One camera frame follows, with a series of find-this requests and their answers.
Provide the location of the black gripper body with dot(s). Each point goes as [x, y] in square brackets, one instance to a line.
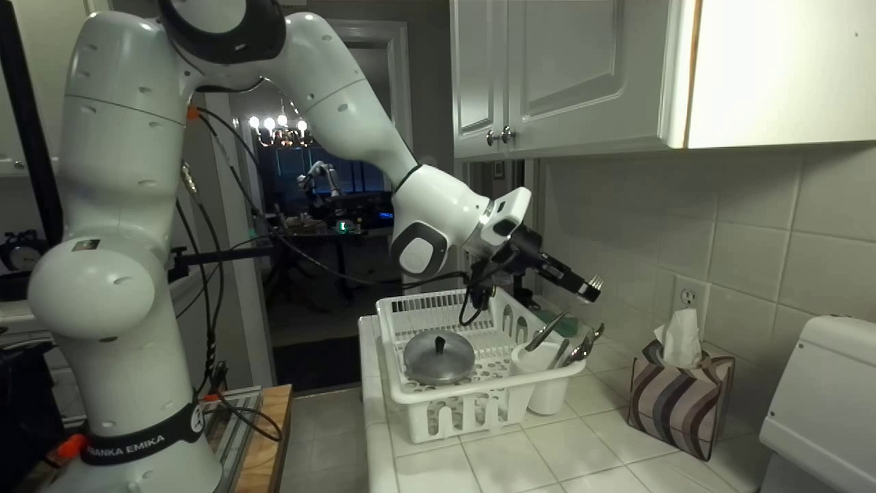
[518, 255]

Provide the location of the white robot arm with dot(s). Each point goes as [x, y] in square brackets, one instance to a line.
[102, 290]

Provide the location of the white plastic dish rack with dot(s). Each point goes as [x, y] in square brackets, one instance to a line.
[494, 396]

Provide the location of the utensils in cup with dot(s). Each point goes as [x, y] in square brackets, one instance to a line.
[570, 349]

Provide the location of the white utensil cup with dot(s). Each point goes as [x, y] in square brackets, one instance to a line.
[551, 381]

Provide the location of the silver pot lid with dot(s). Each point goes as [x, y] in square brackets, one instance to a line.
[439, 357]

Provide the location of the white upper cabinets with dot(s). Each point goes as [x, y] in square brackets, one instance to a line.
[570, 77]

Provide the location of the striped tissue box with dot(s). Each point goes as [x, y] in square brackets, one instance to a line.
[677, 386]

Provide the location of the wooden side table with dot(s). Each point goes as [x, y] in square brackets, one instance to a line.
[265, 420]

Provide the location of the white gas stove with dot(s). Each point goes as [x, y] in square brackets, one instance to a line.
[822, 414]

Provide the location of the white wall outlet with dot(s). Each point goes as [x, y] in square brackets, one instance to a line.
[691, 294]

